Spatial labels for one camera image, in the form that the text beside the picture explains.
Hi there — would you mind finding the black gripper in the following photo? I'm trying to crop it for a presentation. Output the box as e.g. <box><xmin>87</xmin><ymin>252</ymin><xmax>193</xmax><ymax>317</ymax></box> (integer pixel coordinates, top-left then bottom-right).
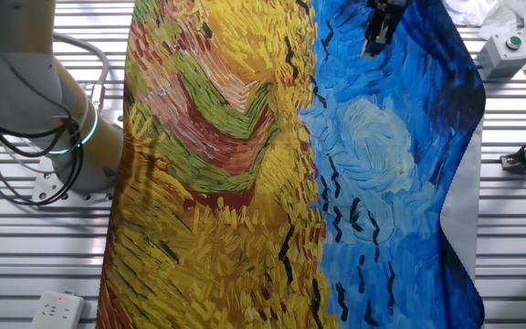
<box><xmin>361</xmin><ymin>0</ymin><xmax>413</xmax><ymax>59</ymax></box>

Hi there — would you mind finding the crumpled white plastic sheet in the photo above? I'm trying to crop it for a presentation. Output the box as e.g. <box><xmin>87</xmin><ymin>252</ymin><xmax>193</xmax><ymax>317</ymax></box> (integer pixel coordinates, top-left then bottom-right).
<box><xmin>444</xmin><ymin>0</ymin><xmax>526</xmax><ymax>77</ymax></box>

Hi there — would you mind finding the grey box with green button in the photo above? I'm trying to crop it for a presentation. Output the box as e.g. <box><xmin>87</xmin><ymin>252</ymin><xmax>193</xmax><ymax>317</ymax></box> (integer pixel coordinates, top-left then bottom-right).
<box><xmin>474</xmin><ymin>34</ymin><xmax>526</xmax><ymax>81</ymax></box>

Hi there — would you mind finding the painted wheatfield cloth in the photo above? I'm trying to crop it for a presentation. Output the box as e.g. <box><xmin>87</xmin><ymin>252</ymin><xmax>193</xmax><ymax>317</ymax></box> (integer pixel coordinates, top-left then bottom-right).
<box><xmin>96</xmin><ymin>0</ymin><xmax>487</xmax><ymax>329</ymax></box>

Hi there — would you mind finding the white power strip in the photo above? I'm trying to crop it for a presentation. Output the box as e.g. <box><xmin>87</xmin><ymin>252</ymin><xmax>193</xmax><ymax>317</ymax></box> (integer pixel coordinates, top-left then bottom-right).
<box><xmin>29</xmin><ymin>290</ymin><xmax>86</xmax><ymax>329</ymax></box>

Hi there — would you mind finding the thick grey cable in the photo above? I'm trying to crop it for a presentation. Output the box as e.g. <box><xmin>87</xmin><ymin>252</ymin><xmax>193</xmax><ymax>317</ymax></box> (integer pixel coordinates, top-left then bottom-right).
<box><xmin>52</xmin><ymin>32</ymin><xmax>111</xmax><ymax>113</ymax></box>

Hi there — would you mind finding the black cable bundle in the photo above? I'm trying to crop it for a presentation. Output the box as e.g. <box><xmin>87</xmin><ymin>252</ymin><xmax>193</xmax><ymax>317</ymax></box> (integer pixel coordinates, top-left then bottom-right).
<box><xmin>0</xmin><ymin>90</ymin><xmax>85</xmax><ymax>207</ymax></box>

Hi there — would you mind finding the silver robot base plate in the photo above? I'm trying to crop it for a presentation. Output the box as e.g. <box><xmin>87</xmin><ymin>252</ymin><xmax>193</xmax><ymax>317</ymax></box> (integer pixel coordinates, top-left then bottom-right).
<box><xmin>31</xmin><ymin>154</ymin><xmax>116</xmax><ymax>206</ymax></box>

